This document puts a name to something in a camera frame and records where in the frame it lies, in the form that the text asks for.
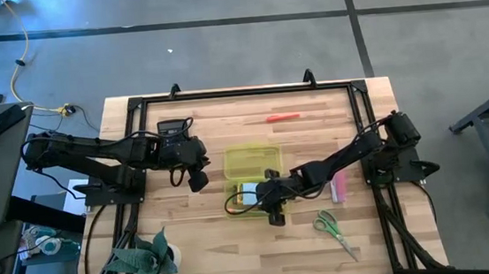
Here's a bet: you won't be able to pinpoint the orange pen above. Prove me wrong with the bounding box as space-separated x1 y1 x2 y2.
265 111 302 125

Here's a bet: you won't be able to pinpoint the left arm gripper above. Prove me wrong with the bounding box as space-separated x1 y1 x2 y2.
158 135 211 196

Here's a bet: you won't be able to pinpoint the white plant pot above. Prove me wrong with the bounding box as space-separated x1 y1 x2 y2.
164 242 184 269

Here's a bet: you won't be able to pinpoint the artificial green plant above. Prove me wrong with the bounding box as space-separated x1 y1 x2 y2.
100 225 180 274

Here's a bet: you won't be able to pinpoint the black desk beam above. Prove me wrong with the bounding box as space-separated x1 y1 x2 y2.
3 188 88 241

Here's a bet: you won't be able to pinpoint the teal and white bag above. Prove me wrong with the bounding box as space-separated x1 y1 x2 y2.
15 220 83 268

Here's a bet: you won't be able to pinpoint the green-handled scissors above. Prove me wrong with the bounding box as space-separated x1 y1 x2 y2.
311 207 359 266

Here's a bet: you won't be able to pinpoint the yellow-green translucent pencil case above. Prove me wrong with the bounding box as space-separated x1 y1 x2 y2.
219 141 288 222

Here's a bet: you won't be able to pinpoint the black left wrist camera cable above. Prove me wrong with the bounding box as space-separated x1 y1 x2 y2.
164 117 201 188

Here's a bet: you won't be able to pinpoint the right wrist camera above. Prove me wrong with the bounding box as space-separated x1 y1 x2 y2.
253 179 271 207

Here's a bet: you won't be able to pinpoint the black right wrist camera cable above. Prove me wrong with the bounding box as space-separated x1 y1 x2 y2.
222 190 264 215

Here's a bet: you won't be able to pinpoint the black desk calculator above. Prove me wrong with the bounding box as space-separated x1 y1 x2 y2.
155 117 190 141

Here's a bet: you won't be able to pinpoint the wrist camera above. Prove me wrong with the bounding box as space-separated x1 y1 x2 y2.
253 179 271 207
190 136 211 168

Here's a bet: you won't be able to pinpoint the blue sticky note pad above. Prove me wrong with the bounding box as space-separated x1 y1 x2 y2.
240 180 261 202

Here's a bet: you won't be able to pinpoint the black smartphone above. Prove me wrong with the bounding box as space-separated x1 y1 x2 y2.
0 102 29 141

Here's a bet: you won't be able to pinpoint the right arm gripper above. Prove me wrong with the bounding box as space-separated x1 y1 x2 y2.
264 166 300 228

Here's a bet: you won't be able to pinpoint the black aluminium table frame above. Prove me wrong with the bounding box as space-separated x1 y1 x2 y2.
58 57 451 274

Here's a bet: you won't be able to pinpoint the yellow and black power plug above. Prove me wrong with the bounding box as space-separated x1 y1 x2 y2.
55 102 79 118

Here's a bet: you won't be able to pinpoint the yellow floor cable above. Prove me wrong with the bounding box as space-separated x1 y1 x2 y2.
1 0 71 121

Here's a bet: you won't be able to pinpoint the pink and white flat pack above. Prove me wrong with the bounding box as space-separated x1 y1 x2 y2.
327 170 349 205

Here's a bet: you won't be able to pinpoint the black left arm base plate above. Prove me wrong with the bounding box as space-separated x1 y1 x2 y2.
73 170 150 209

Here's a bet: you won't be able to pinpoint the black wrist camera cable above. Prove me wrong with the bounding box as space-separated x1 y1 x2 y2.
222 190 264 215
164 117 201 188

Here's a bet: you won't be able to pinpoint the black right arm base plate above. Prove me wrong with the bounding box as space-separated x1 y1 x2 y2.
359 144 443 188

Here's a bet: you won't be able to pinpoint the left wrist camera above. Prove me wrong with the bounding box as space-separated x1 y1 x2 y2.
190 136 211 168

